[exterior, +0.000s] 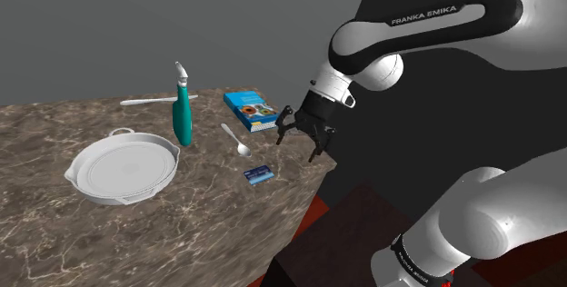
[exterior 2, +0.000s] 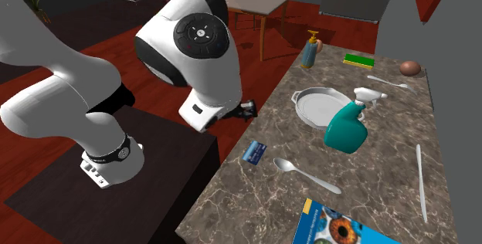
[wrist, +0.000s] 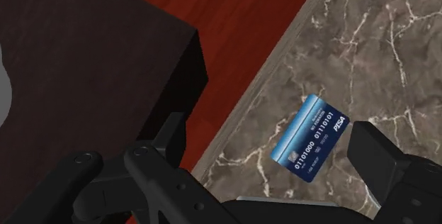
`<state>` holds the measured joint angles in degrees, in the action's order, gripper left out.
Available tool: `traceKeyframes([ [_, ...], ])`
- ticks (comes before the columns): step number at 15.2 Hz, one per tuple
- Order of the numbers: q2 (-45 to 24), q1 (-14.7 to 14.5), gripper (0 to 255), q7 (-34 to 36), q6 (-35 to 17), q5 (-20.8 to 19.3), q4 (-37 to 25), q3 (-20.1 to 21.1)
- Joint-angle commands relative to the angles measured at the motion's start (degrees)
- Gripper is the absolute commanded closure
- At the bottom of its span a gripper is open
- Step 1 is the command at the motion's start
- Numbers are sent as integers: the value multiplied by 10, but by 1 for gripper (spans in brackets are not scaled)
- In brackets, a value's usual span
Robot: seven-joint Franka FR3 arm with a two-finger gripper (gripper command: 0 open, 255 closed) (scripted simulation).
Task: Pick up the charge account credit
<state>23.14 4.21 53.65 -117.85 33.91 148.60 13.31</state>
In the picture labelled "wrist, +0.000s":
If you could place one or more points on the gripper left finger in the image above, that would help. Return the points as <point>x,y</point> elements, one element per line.
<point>162,181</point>

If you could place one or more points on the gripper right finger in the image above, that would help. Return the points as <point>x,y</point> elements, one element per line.
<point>380,161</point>

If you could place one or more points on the blue bank card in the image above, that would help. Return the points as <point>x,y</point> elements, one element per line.
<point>309,138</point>

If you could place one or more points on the dark robot stand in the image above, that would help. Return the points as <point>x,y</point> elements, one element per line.
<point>86,71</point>

